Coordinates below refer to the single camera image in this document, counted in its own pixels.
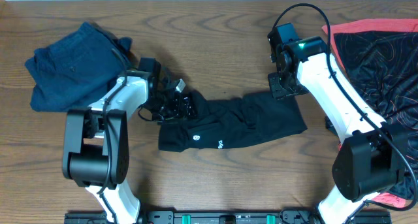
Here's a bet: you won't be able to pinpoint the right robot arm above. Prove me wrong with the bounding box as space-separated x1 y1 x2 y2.
267 23 408 223

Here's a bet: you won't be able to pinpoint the black polo shirt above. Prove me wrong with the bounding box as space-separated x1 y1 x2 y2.
158 91 307 152

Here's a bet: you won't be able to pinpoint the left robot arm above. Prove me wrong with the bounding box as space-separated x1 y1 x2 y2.
62 57 195 224

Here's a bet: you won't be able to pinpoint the red and black patterned garment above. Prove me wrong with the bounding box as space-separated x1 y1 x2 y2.
321 18 418 208

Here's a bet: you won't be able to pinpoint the folded navy blue shorts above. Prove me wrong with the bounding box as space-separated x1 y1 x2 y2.
25 22 133 112

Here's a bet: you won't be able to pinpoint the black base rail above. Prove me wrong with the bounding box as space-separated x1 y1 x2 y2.
63 208 392 224

